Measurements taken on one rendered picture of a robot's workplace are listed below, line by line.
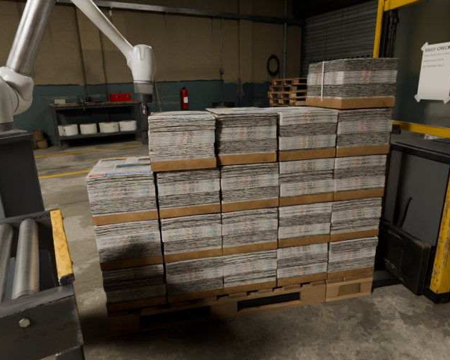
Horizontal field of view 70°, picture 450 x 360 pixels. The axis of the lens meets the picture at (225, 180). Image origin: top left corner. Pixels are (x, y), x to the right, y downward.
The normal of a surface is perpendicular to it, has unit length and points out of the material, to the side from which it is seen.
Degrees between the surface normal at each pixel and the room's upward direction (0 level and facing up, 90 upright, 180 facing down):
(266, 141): 90
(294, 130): 90
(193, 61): 90
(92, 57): 90
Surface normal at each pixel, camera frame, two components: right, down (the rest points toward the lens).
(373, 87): 0.20, 0.27
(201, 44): 0.50, 0.24
